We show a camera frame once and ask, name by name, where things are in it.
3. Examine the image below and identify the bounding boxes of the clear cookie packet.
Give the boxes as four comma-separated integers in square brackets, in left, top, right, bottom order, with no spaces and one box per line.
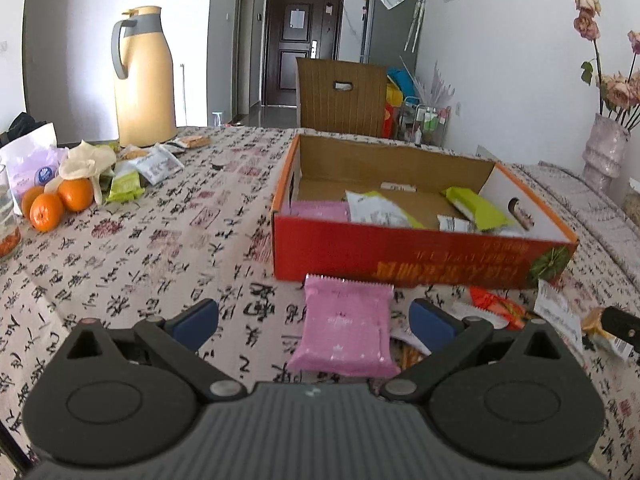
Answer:
[170,135,211,151]

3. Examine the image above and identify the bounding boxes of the dark brown entrance door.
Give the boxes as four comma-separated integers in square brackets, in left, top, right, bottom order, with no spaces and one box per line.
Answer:
[261,0,347,110]

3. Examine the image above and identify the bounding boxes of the small white snack packet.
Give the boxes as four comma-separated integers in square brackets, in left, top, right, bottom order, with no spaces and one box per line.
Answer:
[436,214,473,234]

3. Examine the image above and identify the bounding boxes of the wire storage rack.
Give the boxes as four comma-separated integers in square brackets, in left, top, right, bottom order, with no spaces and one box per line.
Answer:
[397,96,451,147]

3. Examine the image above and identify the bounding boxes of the pink dried pampas grass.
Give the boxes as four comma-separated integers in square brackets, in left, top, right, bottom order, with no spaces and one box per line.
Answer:
[417,60,456,108]

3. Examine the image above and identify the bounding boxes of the long green snack packet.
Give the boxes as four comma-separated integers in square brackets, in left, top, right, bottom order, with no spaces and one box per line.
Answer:
[442,186,523,233]

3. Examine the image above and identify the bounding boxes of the orange snack packet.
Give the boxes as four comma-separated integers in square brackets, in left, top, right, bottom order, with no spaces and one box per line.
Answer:
[580,306,633,361]

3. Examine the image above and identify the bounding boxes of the calligraphy printed tablecloth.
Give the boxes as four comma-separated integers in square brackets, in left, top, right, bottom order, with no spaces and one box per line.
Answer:
[0,125,640,476]

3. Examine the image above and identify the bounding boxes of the black bag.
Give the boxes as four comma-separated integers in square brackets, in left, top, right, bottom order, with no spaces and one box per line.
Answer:
[0,112,48,148]

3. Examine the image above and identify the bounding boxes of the grey interior door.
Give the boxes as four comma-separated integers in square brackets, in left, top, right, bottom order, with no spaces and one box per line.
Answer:
[235,0,257,116]

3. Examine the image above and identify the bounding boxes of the snack packets near thermos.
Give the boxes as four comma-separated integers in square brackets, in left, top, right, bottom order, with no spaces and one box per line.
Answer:
[135,145,185,186]

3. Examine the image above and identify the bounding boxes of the red cardboard box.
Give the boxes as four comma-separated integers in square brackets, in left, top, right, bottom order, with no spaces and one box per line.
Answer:
[271,132,581,291]

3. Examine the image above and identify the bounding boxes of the white green snack packet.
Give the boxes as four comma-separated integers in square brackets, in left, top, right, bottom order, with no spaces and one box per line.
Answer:
[345,190,426,229]

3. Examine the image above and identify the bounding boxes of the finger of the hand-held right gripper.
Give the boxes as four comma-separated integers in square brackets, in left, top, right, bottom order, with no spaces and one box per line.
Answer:
[601,306,640,346]

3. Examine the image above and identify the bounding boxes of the white umbrella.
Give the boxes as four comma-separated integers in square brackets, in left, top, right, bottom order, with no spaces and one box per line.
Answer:
[404,0,428,53]

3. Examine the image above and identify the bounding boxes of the pink ribbed vase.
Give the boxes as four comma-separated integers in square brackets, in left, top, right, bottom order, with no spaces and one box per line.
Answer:
[582,112,632,193]

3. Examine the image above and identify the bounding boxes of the small green white packet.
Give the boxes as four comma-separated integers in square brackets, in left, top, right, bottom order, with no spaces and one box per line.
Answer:
[107,171,146,204]

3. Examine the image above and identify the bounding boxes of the cream crumpled wrapper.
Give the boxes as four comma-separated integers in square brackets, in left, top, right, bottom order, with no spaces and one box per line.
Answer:
[44,141,118,196]

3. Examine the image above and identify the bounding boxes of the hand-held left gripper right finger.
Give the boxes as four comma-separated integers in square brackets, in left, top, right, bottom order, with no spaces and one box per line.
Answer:
[379,298,568,403]

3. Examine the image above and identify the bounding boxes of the clear drinking glass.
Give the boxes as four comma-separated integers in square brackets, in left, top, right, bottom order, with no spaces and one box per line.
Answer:
[0,164,22,261]

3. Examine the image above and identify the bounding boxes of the glass jar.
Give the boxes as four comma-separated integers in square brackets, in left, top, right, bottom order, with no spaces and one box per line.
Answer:
[621,176,640,211]

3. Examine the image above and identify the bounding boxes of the grey fridge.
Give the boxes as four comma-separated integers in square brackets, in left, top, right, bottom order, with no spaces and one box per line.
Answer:
[360,0,426,68]

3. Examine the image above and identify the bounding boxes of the red snack packet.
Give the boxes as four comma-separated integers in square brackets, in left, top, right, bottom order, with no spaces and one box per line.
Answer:
[469,287,538,331]

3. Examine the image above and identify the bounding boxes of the brown striped snack packet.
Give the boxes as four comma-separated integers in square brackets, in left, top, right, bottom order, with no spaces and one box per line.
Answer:
[397,340,431,368]

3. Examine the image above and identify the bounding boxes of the pink snack packet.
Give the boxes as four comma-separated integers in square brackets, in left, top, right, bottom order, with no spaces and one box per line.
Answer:
[286,274,402,377]
[289,201,351,223]

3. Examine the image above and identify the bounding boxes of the yellow thermos jug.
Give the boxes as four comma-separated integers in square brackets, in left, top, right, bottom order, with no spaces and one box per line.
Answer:
[111,6,177,148]

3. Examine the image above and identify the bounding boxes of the purple white plastic bag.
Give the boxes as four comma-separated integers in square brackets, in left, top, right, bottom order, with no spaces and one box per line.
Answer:
[0,122,68,201]

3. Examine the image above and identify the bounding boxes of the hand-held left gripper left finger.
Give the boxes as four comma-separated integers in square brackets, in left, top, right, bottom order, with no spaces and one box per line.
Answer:
[64,299,248,403]

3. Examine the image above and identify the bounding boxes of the orange mandarin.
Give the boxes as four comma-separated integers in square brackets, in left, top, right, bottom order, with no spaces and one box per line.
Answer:
[21,186,46,217]
[57,177,95,212]
[29,194,65,233]

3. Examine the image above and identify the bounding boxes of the dried rose bouquet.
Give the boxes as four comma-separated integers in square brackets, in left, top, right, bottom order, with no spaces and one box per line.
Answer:
[572,0,640,128]

